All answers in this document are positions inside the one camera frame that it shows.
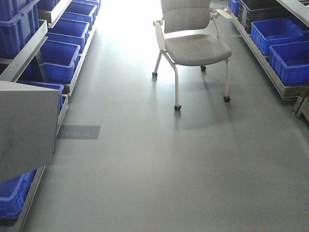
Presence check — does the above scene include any gray square base block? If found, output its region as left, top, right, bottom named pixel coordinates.
left=0, top=81, right=60, bottom=182

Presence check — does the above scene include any left steel bin rack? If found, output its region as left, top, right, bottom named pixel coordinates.
left=0, top=0, right=101, bottom=232

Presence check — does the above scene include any steel bin rack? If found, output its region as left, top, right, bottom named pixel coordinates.
left=0, top=0, right=101, bottom=232
left=227, top=0, right=309, bottom=119

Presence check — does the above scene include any right steel bin rack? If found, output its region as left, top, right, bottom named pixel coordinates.
left=227, top=0, right=309, bottom=119

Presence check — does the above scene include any gray office chair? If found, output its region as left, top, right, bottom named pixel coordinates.
left=153, top=0, right=232, bottom=111

